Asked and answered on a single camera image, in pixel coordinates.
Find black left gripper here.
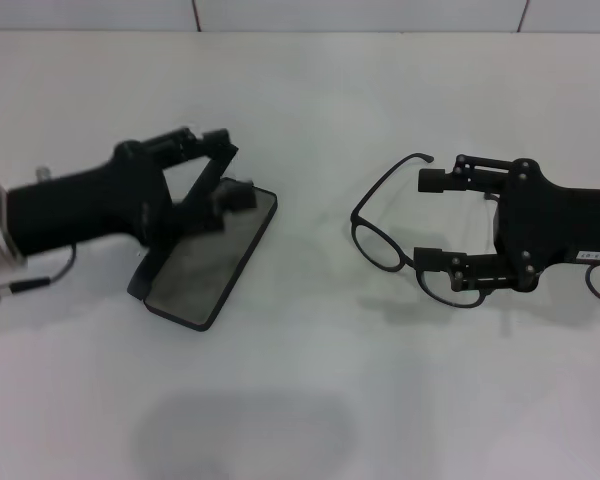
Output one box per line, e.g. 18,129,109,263
5,127,259,252

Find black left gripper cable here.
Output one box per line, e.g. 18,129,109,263
9,243,79,295

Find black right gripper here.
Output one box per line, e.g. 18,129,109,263
413,153,600,294

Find black glasses case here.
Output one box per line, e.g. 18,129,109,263
126,142,280,334

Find black round glasses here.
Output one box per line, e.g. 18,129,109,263
350,152,600,307

